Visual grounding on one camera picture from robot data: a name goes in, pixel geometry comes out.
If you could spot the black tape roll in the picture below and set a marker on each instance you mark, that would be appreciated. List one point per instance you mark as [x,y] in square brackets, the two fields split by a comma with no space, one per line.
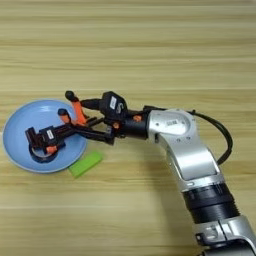
[41,159]

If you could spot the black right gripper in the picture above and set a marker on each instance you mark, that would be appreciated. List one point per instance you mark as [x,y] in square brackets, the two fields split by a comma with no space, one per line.
[135,126]

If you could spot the green rectangular block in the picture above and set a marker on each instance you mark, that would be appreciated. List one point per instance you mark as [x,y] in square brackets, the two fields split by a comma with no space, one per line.
[85,165]

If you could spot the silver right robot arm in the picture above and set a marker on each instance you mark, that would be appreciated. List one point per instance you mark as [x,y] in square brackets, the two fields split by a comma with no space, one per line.
[190,150]

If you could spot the blue round plate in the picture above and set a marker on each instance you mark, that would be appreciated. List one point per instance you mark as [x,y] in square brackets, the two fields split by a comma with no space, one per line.
[20,120]

